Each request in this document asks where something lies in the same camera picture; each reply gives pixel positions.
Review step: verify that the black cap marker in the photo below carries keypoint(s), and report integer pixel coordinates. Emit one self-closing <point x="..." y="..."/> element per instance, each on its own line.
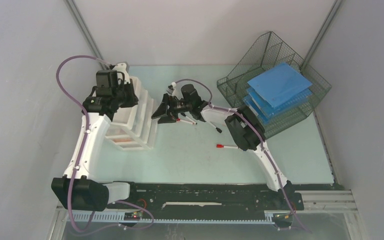
<point x="215" y="127"/>
<point x="188" y="119"/>

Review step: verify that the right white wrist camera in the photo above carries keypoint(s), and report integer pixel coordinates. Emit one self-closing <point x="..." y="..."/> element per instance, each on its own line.
<point x="171" y="89"/>

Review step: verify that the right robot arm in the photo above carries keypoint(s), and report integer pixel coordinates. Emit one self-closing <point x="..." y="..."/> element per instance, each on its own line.
<point x="243" y="125"/>

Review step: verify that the black cap marker upper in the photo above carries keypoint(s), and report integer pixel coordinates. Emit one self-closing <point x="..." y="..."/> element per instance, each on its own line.
<point x="188" y="119"/>

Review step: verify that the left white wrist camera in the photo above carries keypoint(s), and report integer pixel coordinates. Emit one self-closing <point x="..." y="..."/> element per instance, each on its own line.
<point x="122" y="68"/>

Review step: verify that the red cap marker bottom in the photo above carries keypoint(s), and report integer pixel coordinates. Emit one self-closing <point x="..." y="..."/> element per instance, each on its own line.
<point x="221" y="146"/>

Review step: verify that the white plastic drawer organizer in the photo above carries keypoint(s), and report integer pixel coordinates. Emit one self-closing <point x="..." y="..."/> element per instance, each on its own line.
<point x="135" y="122"/>

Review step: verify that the red cap marker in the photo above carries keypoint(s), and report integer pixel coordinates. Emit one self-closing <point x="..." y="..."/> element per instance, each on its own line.
<point x="221" y="146"/>
<point x="185" y="121"/>

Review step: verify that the orange highlighter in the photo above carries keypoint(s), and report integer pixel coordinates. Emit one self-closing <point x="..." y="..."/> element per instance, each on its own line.
<point x="121" y="141"/>

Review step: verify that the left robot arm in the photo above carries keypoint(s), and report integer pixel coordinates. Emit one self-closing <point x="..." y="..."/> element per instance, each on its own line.
<point x="78" y="189"/>

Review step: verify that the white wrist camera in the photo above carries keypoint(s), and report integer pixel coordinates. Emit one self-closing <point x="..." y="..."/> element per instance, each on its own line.
<point x="122" y="68"/>
<point x="171" y="89"/>

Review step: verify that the green wire mesh organizer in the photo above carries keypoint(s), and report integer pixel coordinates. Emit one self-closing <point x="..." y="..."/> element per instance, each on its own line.
<point x="265" y="53"/>

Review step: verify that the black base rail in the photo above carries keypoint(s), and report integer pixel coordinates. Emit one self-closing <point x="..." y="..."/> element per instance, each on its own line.
<point x="214" y="202"/>

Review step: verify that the black cap marker lower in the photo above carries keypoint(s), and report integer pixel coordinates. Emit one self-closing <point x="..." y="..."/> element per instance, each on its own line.
<point x="215" y="127"/>

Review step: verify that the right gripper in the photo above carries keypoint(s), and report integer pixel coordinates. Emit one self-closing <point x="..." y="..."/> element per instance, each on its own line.
<point x="162" y="110"/>

